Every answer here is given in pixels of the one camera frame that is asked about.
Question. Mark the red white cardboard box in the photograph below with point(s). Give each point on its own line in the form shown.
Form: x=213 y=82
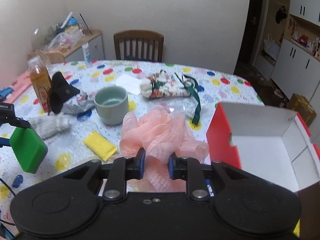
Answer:
x=269 y=142

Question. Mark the wooden side cabinet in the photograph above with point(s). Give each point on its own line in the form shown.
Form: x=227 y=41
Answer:
x=96 y=48

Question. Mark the brown wooden chair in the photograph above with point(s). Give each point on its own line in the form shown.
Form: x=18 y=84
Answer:
x=139 y=45

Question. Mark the black drawstring pouch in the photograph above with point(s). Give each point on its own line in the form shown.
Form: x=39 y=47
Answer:
x=61 y=91

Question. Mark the panda print packet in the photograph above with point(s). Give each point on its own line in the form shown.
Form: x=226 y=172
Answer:
x=78 y=104

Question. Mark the brown cardboard box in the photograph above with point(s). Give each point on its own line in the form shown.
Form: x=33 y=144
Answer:
x=301 y=105

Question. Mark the yellow sponge cloth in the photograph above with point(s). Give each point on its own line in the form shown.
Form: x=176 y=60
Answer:
x=100 y=145

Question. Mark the clear plastic bag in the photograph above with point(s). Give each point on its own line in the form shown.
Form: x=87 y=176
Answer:
x=184 y=106

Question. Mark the white tube of cream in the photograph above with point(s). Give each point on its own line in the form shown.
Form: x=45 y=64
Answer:
x=87 y=55

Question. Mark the clear bag of snacks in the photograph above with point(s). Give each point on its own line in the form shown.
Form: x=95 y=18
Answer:
x=64 y=41

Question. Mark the pale green ceramic mug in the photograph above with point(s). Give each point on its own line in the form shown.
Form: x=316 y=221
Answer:
x=112 y=104

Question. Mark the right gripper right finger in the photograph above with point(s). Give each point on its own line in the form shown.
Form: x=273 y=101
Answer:
x=189 y=170

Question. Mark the orange tea bottle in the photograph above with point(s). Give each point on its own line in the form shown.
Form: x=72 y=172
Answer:
x=40 y=81

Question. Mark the christmas print fabric bag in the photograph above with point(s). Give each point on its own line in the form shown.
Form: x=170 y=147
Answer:
x=164 y=85

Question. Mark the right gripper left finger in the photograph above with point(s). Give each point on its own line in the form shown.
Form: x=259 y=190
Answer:
x=119 y=172

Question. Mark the balloon print tablecloth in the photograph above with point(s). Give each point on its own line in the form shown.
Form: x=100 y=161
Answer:
x=214 y=87

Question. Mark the white wall cabinets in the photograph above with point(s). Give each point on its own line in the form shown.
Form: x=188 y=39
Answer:
x=288 y=51

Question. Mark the white paper napkin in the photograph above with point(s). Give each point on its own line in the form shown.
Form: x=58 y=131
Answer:
x=130 y=84

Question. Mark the bubble wrap sheet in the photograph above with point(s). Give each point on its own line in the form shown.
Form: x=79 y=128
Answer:
x=67 y=148

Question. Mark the pink folded cloth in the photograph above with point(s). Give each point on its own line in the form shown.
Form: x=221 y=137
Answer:
x=11 y=93

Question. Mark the pink mesh bath pouf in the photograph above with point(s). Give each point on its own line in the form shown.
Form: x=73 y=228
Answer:
x=160 y=134

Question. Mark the green sponge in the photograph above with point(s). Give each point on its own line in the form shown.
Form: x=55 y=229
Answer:
x=29 y=149

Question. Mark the grey fluffy cloth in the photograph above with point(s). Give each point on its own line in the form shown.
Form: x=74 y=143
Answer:
x=49 y=126

